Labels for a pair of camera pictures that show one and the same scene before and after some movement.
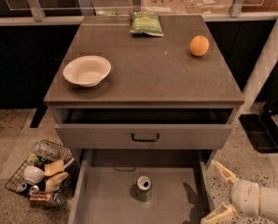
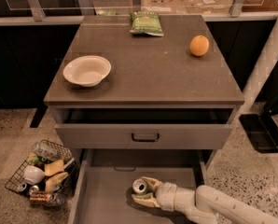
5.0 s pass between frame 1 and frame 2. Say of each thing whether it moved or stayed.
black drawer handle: stayed
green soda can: moved
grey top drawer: stayed
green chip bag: stayed
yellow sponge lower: stayed
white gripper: moved
